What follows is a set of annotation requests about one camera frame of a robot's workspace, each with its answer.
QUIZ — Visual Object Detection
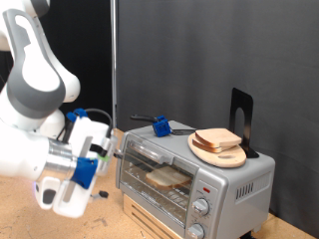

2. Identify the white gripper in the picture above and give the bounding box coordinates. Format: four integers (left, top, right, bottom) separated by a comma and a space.
53, 116, 125, 219

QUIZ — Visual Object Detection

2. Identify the white bread slice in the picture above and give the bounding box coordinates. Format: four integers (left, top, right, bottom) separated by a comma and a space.
194, 127, 243, 149
191, 138, 235, 154
145, 165, 193, 191

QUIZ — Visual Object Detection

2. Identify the metal spatula with blue block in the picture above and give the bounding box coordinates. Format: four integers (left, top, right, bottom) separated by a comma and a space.
130, 114, 197, 138

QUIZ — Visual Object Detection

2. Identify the silver oven knob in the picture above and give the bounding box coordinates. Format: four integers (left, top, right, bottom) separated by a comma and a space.
187, 223, 206, 239
192, 198, 210, 217

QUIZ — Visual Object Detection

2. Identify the silver toaster oven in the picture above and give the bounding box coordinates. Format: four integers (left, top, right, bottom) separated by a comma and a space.
116, 119, 276, 239

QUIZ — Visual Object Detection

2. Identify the vertical metal pole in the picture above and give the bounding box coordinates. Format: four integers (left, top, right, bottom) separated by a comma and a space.
110, 0, 119, 129

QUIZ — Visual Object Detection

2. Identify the round wooden cutting board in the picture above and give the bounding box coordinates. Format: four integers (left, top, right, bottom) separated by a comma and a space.
186, 132, 247, 169

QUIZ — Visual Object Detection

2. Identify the black metal bookend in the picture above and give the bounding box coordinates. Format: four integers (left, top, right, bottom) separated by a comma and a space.
228, 87, 260, 159

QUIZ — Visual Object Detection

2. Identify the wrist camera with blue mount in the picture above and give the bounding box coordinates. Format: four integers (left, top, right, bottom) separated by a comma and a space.
70, 137, 118, 190

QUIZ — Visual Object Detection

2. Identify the wire oven rack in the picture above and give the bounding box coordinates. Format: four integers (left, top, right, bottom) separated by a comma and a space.
128, 163, 195, 217

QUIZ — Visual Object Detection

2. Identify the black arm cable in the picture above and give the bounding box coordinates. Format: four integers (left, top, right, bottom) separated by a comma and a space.
84, 108, 114, 137

